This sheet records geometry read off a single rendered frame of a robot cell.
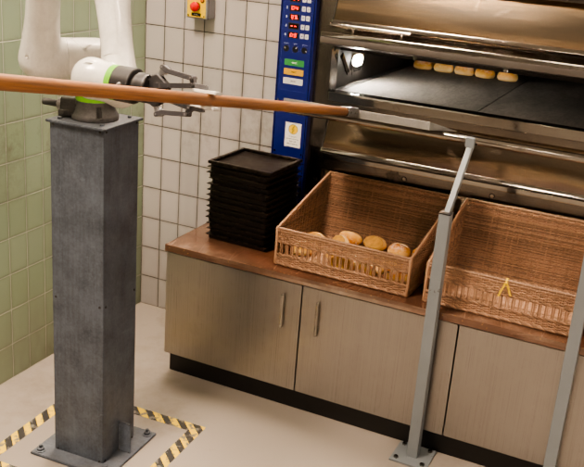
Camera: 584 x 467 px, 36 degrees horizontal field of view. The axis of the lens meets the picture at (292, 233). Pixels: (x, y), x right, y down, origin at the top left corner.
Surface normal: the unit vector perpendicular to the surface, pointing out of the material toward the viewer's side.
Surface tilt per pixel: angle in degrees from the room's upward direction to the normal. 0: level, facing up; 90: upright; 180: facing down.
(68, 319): 90
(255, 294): 90
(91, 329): 90
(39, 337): 90
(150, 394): 0
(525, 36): 70
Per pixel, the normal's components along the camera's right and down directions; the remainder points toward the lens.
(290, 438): 0.07, -0.94
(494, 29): -0.38, -0.07
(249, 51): -0.43, 0.27
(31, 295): 0.90, 0.21
